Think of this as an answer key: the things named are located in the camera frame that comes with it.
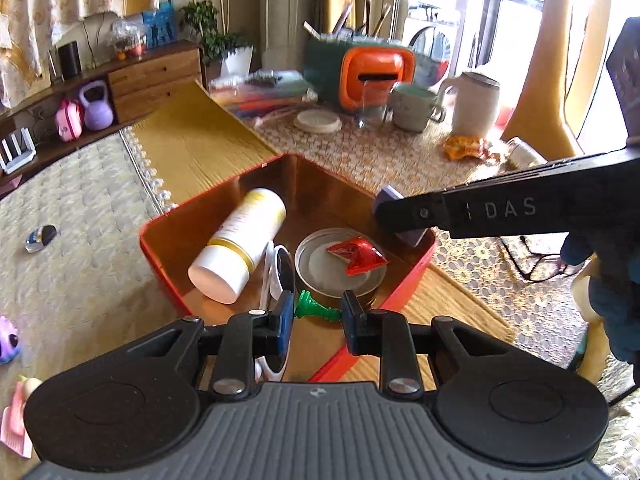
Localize red snack packet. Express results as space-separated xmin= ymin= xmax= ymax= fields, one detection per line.
xmin=326 ymin=236 xmax=388 ymax=276

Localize white framed glasses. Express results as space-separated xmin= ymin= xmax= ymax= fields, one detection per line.
xmin=255 ymin=240 xmax=295 ymax=382

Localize white yellow cylindrical bottle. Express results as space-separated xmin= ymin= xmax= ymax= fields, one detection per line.
xmin=188 ymin=188 xmax=286 ymax=304

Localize blue gloved hand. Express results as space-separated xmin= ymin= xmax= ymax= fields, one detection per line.
xmin=561 ymin=230 xmax=639 ymax=367

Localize round metal tin lid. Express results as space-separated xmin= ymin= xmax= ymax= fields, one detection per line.
xmin=294 ymin=228 xmax=386 ymax=309

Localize orange metal storage box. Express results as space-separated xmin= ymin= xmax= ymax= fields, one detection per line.
xmin=138 ymin=152 xmax=440 ymax=384

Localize white lace table mat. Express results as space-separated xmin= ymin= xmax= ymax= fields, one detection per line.
xmin=244 ymin=104 xmax=640 ymax=411

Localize orange candy wrapper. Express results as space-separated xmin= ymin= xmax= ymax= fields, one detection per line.
xmin=442 ymin=136 xmax=502 ymax=165

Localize white round lid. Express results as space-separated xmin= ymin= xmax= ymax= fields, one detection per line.
xmin=294 ymin=110 xmax=342 ymax=134

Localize pale green mug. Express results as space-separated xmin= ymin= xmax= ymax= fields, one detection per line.
xmin=387 ymin=82 xmax=446 ymax=133

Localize clear drinking glass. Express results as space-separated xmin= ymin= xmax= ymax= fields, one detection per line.
xmin=357 ymin=79 xmax=394 ymax=130

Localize stack of colourful folders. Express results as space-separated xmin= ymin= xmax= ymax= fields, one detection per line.
xmin=208 ymin=70 xmax=318 ymax=118

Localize orange green tissue box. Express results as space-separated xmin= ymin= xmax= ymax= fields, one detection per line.
xmin=303 ymin=37 xmax=416 ymax=113

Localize garlic bulb toy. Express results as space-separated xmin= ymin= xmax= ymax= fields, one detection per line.
xmin=21 ymin=376 xmax=42 ymax=402

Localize small black silver gadget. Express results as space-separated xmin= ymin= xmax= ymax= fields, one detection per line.
xmin=25 ymin=224 xmax=58 ymax=254

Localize purple sheep toy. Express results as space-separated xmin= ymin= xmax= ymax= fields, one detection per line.
xmin=0 ymin=315 xmax=21 ymax=364

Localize pink tube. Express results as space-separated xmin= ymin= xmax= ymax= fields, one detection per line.
xmin=10 ymin=379 xmax=25 ymax=436

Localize purple kettlebell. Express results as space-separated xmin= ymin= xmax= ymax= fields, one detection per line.
xmin=78 ymin=80 xmax=114 ymax=131

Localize potted green plant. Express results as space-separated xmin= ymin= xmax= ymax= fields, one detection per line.
xmin=169 ymin=0 xmax=252 ymax=67

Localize wooden tv cabinet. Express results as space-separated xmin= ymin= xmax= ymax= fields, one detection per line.
xmin=1 ymin=40 xmax=204 ymax=195

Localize pink toy suitcase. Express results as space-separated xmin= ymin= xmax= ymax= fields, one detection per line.
xmin=55 ymin=99 xmax=82 ymax=142

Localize blue patterned bag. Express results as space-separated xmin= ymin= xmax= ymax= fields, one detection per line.
xmin=142 ymin=1 xmax=178 ymax=49

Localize black cylindrical speaker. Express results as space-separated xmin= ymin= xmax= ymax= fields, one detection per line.
xmin=58 ymin=41 xmax=82 ymax=80

